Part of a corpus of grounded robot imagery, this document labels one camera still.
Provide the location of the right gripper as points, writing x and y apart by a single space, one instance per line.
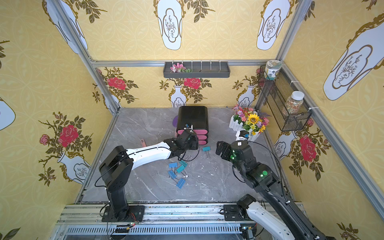
223 150

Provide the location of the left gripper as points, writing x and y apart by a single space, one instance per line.
188 142

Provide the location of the black pink drawer cabinet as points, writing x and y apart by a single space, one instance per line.
196 119

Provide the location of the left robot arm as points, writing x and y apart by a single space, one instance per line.
116 169

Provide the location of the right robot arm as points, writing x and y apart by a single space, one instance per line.
290 223

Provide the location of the blue binder clip upper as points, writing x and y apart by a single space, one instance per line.
173 165

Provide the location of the blue binder clip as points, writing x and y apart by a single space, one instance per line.
180 183
173 165
172 175

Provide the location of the blue binder clip middle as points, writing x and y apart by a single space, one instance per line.
172 175

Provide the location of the blue binder clip lower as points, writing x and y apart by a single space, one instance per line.
180 183

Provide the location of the purple toy shovel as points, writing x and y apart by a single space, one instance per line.
175 121

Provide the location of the flower planter white fence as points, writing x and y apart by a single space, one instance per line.
249 120

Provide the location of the pink flowers on shelf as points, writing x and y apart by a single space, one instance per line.
179 68

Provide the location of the clear jar white lid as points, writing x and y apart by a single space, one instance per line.
293 103

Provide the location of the jar with green label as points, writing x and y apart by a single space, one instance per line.
272 69

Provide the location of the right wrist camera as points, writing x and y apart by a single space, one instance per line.
242 135

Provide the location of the grey wall shelf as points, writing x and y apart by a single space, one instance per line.
200 69

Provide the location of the black wire basket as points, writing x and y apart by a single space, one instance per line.
276 93

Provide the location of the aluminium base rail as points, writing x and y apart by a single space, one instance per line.
171 219

